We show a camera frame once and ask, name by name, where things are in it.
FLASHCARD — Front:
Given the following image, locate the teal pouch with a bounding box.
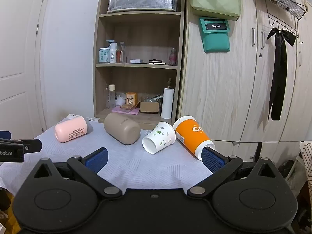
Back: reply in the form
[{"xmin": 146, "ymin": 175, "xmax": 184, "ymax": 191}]
[{"xmin": 198, "ymin": 17, "xmax": 231, "ymax": 53}]

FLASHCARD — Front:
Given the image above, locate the small white cup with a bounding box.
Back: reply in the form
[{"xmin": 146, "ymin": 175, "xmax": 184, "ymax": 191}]
[{"xmin": 115, "ymin": 94, "xmax": 127, "ymax": 107}]

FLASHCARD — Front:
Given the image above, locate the cardboard box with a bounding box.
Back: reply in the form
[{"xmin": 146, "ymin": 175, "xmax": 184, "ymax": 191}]
[{"xmin": 140, "ymin": 100, "xmax": 160, "ymax": 114}]

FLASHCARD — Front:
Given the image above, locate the white tablecloth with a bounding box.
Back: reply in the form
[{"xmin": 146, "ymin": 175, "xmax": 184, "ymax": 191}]
[{"xmin": 0, "ymin": 120, "xmax": 215, "ymax": 196}]

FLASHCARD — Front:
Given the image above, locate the tan cup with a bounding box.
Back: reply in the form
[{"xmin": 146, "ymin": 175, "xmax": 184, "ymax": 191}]
[{"xmin": 104, "ymin": 112, "xmax": 141, "ymax": 145}]

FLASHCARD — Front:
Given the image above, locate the pink cup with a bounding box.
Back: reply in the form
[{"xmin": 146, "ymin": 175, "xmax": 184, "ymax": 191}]
[{"xmin": 54, "ymin": 116, "xmax": 89, "ymax": 143}]

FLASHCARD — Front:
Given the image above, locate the white pump bottle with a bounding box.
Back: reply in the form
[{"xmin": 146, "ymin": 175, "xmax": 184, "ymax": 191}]
[{"xmin": 106, "ymin": 39, "xmax": 118, "ymax": 64}]

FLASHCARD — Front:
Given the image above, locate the green cushion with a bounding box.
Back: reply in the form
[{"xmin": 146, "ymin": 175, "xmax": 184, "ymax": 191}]
[{"xmin": 189, "ymin": 0, "xmax": 242, "ymax": 21}]

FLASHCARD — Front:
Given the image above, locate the clear bottle with red liquid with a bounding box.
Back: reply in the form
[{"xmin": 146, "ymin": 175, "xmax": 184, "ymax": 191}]
[{"xmin": 116, "ymin": 42, "xmax": 126, "ymax": 64}]

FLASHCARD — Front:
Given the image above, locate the white leaf-print cup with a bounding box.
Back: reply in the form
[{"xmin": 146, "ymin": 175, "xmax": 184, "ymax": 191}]
[{"xmin": 142, "ymin": 121, "xmax": 176, "ymax": 154}]

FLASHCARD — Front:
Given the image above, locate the white paper towel roll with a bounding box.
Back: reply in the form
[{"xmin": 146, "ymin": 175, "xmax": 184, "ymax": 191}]
[{"xmin": 160, "ymin": 87, "xmax": 175, "ymax": 119}]

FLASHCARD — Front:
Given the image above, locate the clear bottle with cream cap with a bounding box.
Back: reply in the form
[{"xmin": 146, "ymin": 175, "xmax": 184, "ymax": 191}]
[{"xmin": 108, "ymin": 84, "xmax": 116, "ymax": 110}]

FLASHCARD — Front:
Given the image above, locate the black ribbon bow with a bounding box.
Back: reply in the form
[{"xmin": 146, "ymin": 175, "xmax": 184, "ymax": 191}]
[{"xmin": 267, "ymin": 27, "xmax": 297, "ymax": 121}]

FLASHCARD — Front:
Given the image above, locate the orange flower-print box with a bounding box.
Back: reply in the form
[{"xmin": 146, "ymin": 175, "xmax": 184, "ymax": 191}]
[{"xmin": 126, "ymin": 92, "xmax": 138, "ymax": 106}]

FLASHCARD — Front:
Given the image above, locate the orange cup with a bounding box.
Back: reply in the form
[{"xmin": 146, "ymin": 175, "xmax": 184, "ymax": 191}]
[{"xmin": 173, "ymin": 115, "xmax": 216, "ymax": 160}]

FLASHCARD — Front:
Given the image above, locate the black wire hook rack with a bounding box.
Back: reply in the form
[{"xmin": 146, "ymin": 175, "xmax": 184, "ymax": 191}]
[{"xmin": 265, "ymin": 2, "xmax": 306, "ymax": 45}]

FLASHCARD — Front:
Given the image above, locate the teal and white jar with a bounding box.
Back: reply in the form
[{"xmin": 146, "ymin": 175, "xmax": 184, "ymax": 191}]
[{"xmin": 99, "ymin": 48, "xmax": 110, "ymax": 64}]

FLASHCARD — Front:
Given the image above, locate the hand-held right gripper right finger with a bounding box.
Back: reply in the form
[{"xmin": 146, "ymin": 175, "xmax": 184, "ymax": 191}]
[{"xmin": 187, "ymin": 147, "xmax": 279, "ymax": 199}]

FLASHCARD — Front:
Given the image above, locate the pink notepad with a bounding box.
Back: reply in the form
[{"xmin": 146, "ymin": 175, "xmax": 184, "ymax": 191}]
[{"xmin": 111, "ymin": 106, "xmax": 141, "ymax": 116}]

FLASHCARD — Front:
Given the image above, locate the wooden wardrobe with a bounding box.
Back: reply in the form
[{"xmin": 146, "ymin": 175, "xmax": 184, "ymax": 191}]
[{"xmin": 177, "ymin": 0, "xmax": 312, "ymax": 162}]

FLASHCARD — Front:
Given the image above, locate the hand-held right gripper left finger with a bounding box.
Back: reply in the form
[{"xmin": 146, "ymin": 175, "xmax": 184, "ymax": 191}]
[{"xmin": 33, "ymin": 147, "xmax": 122, "ymax": 199}]

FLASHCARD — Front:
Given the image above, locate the white door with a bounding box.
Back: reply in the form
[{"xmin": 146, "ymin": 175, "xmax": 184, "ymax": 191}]
[{"xmin": 0, "ymin": 0, "xmax": 53, "ymax": 132}]

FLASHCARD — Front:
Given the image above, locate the wooden shelf unit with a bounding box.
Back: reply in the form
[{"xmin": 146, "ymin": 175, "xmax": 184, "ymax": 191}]
[{"xmin": 93, "ymin": 0, "xmax": 186, "ymax": 130}]

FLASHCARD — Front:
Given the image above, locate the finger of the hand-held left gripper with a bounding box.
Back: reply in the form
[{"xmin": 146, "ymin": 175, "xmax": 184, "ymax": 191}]
[{"xmin": 0, "ymin": 138, "xmax": 42, "ymax": 154}]

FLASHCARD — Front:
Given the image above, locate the patterned white box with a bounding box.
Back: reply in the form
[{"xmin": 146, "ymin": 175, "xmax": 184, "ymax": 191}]
[{"xmin": 299, "ymin": 141, "xmax": 312, "ymax": 188}]

